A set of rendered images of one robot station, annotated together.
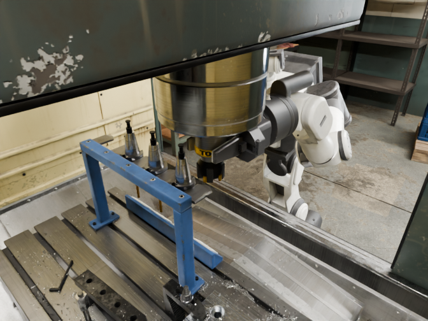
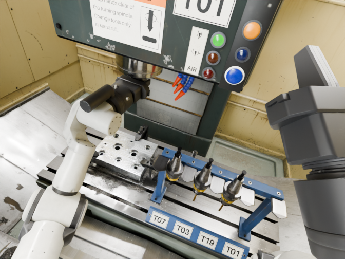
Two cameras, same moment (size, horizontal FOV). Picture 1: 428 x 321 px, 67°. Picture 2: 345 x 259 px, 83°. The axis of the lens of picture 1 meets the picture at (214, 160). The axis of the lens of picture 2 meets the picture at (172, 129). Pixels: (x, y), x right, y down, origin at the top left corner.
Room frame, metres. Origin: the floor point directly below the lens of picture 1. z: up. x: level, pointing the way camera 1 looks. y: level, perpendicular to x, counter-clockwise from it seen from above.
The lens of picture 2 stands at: (1.07, -0.18, 1.81)
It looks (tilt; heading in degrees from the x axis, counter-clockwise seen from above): 42 degrees down; 150
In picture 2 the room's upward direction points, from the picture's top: 11 degrees clockwise
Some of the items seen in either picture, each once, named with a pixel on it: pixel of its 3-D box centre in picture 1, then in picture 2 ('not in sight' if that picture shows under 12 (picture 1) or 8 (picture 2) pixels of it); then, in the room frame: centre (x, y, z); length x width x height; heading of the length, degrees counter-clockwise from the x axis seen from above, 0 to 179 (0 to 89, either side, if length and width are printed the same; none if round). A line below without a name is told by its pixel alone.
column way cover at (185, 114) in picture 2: not in sight; (170, 93); (0.12, 0.30, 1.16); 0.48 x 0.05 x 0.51; 48
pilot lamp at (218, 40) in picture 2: not in sight; (218, 40); (0.77, 0.05, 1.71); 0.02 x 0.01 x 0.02; 48
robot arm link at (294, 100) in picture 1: (285, 103); (103, 109); (0.61, -0.14, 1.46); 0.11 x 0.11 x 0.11; 45
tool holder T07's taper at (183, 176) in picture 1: (182, 169); (176, 161); (0.70, 0.08, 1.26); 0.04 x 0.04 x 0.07
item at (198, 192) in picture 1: (198, 192); (160, 163); (0.66, 0.04, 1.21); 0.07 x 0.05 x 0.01; 138
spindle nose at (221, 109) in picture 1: (210, 76); (140, 50); (0.45, 0.01, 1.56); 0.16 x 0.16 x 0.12
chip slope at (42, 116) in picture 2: not in sight; (43, 148); (0.01, -0.49, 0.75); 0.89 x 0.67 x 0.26; 138
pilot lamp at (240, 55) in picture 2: not in sight; (242, 54); (0.81, 0.08, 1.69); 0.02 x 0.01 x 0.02; 48
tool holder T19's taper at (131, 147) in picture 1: (130, 142); (236, 183); (0.84, 0.24, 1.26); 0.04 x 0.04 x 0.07
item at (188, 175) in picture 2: (169, 176); (188, 174); (0.73, 0.12, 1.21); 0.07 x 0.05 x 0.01; 138
